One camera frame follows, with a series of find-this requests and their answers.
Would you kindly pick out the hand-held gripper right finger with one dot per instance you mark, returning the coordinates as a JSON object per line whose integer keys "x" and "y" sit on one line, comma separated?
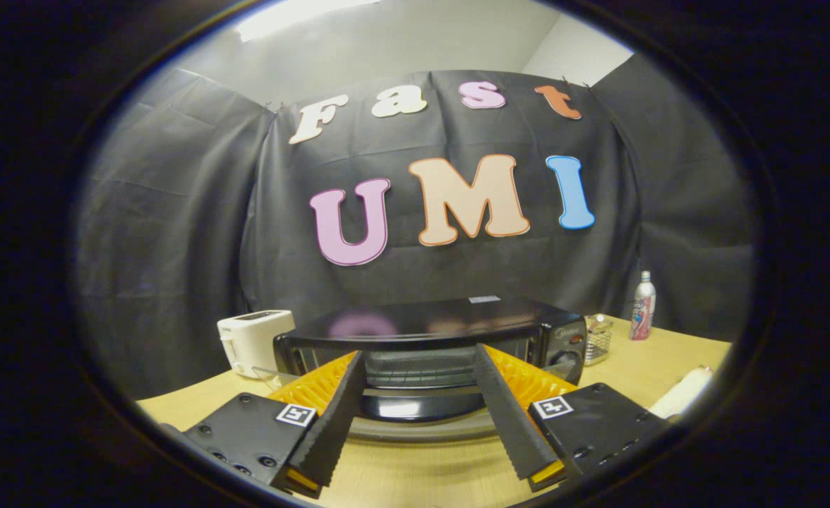
{"x": 510, "y": 416}

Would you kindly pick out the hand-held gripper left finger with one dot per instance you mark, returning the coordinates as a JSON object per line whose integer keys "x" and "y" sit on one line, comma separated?
{"x": 334, "y": 423}

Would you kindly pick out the white pop-up toaster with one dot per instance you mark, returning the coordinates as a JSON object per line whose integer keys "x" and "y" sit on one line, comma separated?
{"x": 249, "y": 339}

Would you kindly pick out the black toaster oven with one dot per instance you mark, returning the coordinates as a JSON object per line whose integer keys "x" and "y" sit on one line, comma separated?
{"x": 429, "y": 339}

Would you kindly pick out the white spray bottle pink label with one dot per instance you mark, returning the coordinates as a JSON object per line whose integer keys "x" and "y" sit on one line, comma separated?
{"x": 642, "y": 307}

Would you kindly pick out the white plate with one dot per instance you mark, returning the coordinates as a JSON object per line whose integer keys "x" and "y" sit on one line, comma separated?
{"x": 683, "y": 394}

